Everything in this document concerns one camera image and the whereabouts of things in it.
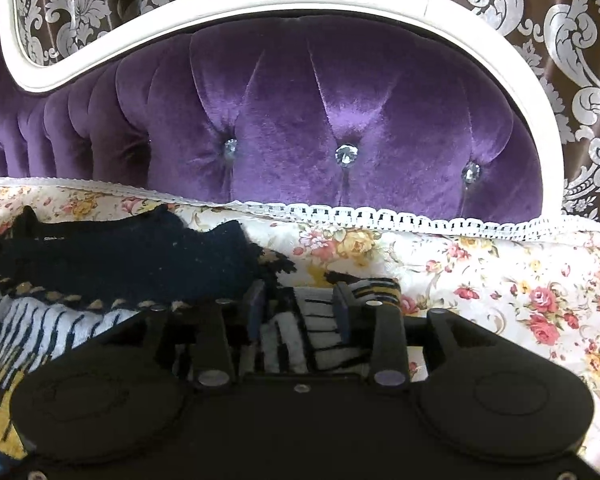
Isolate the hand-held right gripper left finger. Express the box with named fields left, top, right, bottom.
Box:
left=100, top=282, right=267, bottom=389

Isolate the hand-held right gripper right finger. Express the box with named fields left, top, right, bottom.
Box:
left=332, top=284, right=497, bottom=389

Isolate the yellow navy white patterned sweater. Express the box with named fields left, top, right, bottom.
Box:
left=0, top=204, right=404, bottom=463

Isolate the floral blanket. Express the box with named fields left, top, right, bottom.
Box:
left=0, top=176, right=600, bottom=473

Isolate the purple tufted sofa white frame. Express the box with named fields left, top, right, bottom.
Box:
left=0, top=0, right=567, bottom=227

